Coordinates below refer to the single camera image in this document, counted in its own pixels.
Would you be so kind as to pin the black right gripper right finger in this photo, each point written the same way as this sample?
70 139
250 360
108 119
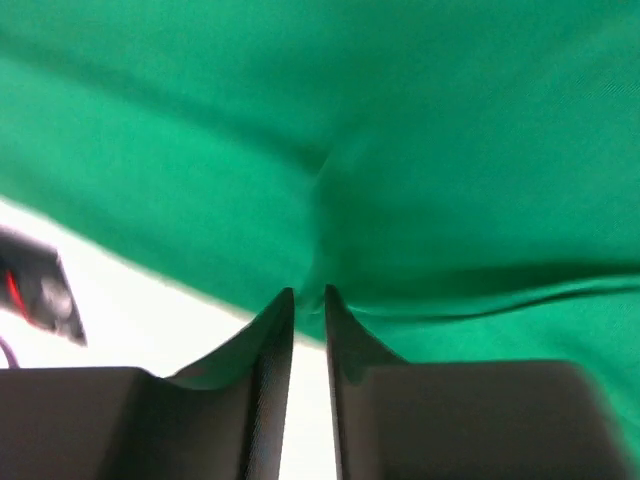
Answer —
524 419

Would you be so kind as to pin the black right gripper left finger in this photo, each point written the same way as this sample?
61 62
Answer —
221 417

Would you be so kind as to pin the green t shirt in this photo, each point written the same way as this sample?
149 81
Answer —
466 173

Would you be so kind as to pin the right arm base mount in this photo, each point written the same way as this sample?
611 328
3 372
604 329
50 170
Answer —
41 326

